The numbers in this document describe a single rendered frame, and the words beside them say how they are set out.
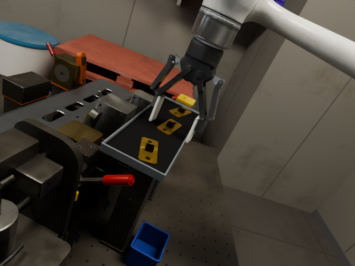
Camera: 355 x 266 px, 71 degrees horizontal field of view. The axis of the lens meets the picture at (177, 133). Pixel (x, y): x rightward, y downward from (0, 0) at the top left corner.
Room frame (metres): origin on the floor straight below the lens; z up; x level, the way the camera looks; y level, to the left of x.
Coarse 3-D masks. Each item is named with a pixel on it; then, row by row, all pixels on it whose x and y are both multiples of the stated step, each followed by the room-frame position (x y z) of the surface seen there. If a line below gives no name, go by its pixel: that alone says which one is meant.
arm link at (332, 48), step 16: (272, 0) 0.71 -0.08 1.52; (256, 16) 0.69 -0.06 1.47; (272, 16) 0.69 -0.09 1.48; (288, 16) 0.68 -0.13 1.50; (288, 32) 0.67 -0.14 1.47; (304, 32) 0.65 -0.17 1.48; (320, 32) 0.64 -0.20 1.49; (304, 48) 0.66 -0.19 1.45; (320, 48) 0.63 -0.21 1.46; (336, 48) 0.61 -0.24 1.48; (352, 48) 0.60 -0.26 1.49; (336, 64) 0.61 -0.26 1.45; (352, 64) 0.59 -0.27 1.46
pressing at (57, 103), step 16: (96, 80) 1.01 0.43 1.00; (64, 96) 0.77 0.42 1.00; (80, 96) 0.81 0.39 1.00; (96, 96) 0.87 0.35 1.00; (128, 96) 0.98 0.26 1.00; (16, 112) 0.57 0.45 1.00; (32, 112) 0.60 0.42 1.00; (48, 112) 0.63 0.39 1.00; (64, 112) 0.67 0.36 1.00; (80, 112) 0.71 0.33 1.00; (0, 128) 0.48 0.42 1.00
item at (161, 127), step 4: (168, 120) 0.59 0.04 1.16; (172, 120) 0.61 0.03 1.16; (164, 124) 0.57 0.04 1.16; (168, 124) 0.56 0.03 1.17; (172, 124) 0.57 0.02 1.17; (176, 124) 0.59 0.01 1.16; (180, 124) 0.60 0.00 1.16; (160, 128) 0.54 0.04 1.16; (164, 128) 0.54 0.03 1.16; (168, 128) 0.55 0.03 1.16; (172, 128) 0.56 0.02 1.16; (176, 128) 0.57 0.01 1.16; (164, 132) 0.53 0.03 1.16; (168, 132) 0.53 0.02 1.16; (172, 132) 0.54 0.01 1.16
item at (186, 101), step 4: (180, 96) 0.82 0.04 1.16; (184, 96) 0.83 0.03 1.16; (176, 100) 0.79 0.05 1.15; (180, 100) 0.79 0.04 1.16; (184, 100) 0.79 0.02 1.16; (188, 100) 0.81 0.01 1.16; (192, 100) 0.83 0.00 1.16; (184, 104) 0.79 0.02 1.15; (188, 104) 0.79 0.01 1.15; (192, 104) 0.79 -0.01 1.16
